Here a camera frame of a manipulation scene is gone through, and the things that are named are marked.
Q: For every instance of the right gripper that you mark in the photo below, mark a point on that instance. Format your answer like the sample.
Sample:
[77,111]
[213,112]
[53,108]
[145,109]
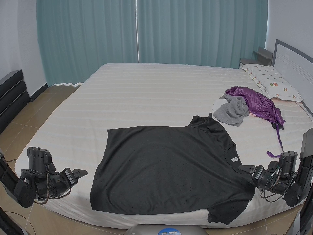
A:
[260,176]

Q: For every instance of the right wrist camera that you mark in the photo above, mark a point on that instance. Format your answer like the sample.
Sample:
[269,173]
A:
[273,166]

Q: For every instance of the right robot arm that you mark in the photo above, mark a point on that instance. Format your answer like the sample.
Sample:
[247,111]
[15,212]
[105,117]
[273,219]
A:
[298,185]

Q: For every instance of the blue-green curtain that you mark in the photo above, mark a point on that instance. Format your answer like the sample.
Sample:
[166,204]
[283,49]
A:
[85,33]
[200,26]

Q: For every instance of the white garment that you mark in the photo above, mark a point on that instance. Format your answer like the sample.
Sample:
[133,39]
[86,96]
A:
[218,104]

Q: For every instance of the grey bedside table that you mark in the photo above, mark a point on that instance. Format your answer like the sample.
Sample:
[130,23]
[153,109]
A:
[260,57]

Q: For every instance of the bed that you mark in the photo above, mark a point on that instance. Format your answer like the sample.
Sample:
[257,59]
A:
[146,94]

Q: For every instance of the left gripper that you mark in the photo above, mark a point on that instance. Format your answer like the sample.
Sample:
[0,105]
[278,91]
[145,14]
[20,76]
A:
[69,179]

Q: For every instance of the white printed pillow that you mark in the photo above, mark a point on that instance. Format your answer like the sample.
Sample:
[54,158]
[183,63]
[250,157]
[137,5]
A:
[273,81]

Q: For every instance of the black T-shirt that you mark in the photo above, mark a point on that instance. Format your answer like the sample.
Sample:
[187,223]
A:
[166,168]

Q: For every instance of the black chest of drawers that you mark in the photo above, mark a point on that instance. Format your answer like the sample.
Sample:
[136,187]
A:
[12,94]

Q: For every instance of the purple satin garment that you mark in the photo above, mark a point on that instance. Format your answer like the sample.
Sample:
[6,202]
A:
[261,104]

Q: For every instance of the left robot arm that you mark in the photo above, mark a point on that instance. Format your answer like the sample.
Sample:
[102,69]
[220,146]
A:
[24,187]

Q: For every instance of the dark grey garment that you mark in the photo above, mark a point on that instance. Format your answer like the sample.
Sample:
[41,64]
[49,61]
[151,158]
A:
[277,127]

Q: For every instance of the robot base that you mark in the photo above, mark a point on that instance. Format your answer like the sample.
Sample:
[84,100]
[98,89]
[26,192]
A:
[146,230]

